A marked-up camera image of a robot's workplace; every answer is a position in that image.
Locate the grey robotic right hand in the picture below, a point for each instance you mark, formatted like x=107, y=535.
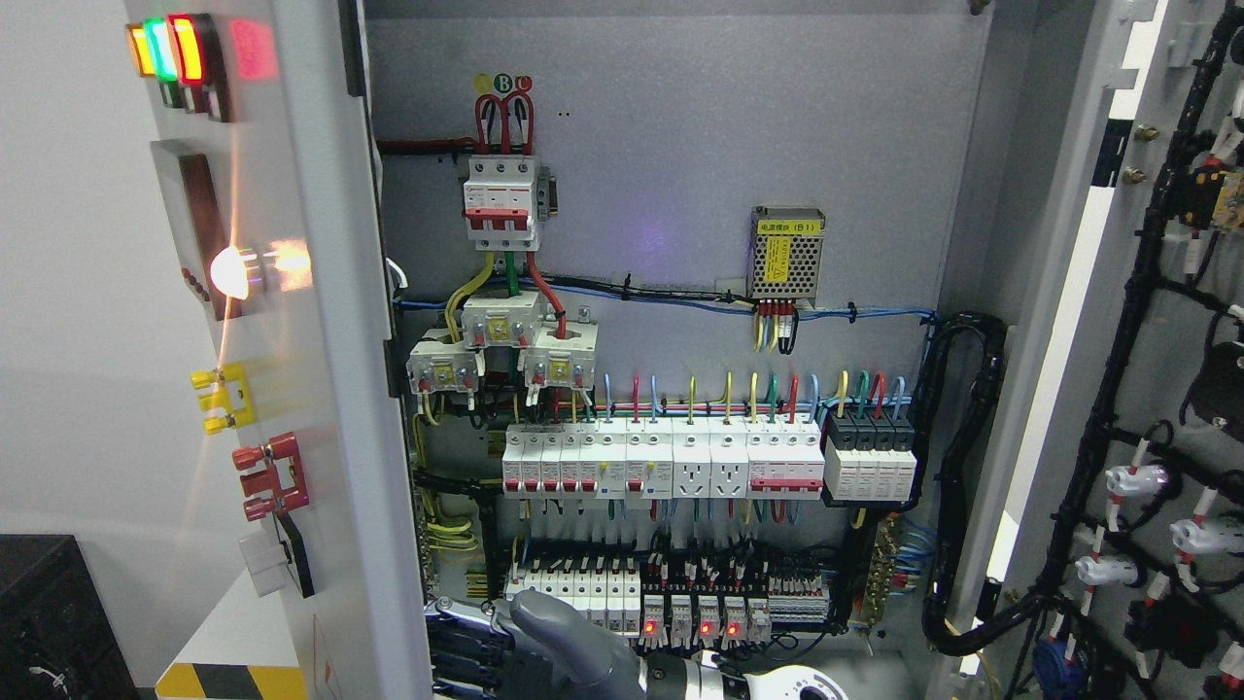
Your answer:
x=531, y=647

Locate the grey cabinet door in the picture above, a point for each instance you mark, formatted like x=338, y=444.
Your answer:
x=1101, y=219
x=283, y=118

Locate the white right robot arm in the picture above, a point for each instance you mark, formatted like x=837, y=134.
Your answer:
x=666, y=676

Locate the red indicator light left door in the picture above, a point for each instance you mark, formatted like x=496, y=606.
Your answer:
x=188, y=51

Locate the green indicator light left door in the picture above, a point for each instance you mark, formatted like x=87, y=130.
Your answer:
x=159, y=41

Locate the yellow indicator light left door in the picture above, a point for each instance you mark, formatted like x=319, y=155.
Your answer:
x=140, y=50

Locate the white lower breaker row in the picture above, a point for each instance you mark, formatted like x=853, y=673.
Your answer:
x=604, y=588

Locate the relay terminal row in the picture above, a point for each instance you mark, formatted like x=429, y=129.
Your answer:
x=739, y=596

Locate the white socket breaker row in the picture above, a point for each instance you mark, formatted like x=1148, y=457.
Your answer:
x=620, y=459

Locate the white current transformers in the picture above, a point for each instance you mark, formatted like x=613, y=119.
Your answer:
x=504, y=343

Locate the red terminal connector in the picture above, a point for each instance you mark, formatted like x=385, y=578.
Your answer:
x=272, y=477

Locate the black white surge protector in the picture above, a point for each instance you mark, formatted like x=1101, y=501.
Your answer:
x=869, y=462

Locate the yellow terminal connector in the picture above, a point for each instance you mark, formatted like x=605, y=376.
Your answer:
x=225, y=397

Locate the white red main breaker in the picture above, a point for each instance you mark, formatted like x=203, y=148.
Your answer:
x=507, y=200

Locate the black box at left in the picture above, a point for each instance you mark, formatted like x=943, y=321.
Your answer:
x=56, y=639

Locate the metal mesh power supply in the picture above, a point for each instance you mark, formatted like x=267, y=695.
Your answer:
x=785, y=251

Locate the white indicator light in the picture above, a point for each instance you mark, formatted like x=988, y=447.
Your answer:
x=236, y=272

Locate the black digital power meter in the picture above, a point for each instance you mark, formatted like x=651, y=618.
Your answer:
x=195, y=219

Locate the white rotary selector switch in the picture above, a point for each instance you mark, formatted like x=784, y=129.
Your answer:
x=277, y=561

